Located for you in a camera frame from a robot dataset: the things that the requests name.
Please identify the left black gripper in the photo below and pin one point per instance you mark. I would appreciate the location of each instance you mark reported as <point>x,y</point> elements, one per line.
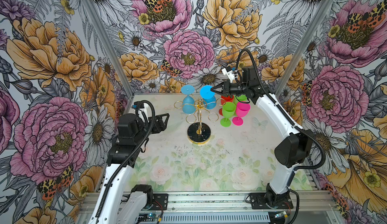
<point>163,126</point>

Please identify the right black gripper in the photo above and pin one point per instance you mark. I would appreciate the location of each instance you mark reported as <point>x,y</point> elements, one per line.
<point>226,90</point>

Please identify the blue wine glass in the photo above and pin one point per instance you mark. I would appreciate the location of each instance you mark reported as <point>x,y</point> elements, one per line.
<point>189,101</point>
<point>208,97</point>

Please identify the red wine glass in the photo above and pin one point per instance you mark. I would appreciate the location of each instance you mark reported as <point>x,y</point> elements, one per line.
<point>225,101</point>

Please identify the green wine glass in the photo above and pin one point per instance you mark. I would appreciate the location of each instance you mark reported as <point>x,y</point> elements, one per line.
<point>226,122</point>
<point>241,98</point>

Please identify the pink wine glass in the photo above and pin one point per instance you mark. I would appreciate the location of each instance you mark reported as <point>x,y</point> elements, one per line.
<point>242,109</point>

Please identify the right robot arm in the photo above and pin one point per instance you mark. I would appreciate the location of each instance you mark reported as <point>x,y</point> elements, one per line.
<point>295,144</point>

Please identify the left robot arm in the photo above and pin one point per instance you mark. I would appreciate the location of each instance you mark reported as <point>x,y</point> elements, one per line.
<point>134,130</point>

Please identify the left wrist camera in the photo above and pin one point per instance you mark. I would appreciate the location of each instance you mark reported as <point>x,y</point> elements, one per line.
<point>141,109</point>

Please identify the gold wire glass rack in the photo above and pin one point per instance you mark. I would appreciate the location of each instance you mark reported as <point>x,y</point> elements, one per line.
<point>198,132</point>

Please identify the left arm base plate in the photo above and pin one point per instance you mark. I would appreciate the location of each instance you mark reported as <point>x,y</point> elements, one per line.
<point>157,201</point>

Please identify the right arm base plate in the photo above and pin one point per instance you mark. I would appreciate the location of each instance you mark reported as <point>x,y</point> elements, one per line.
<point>260,200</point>

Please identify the white perforated cable duct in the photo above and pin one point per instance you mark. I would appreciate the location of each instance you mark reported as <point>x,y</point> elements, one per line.
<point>216,218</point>

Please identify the aluminium front rail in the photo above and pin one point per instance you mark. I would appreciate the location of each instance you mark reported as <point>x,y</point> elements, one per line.
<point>240,201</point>

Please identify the left aluminium corner post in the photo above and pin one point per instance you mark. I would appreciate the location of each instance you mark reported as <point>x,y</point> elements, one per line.
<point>94,17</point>

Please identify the aluminium corner post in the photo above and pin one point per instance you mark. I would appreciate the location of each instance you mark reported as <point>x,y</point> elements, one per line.
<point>94,17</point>
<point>321,11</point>

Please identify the right aluminium corner post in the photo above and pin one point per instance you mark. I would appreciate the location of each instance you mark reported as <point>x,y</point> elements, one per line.
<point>321,11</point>

